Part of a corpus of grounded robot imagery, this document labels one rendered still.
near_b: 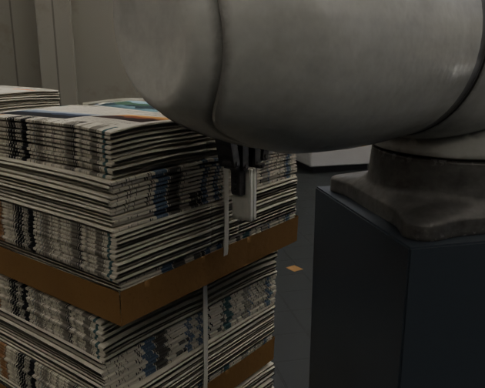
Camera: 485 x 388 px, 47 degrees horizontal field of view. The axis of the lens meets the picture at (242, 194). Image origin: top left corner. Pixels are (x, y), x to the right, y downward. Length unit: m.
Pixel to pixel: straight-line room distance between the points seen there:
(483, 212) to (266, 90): 0.25
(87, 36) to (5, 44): 0.75
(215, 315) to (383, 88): 0.59
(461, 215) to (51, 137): 0.46
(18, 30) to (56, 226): 5.21
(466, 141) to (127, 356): 0.50
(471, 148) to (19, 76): 5.55
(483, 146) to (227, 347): 0.56
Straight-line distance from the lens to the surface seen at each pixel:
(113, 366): 0.75
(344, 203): 0.54
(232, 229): 0.78
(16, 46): 5.88
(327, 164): 5.42
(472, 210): 0.48
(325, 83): 0.30
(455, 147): 0.48
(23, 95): 1.27
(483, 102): 0.44
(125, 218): 0.63
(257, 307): 0.95
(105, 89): 5.84
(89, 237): 0.67
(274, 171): 0.84
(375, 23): 0.32
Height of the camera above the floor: 1.14
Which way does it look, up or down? 14 degrees down
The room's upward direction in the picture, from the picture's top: straight up
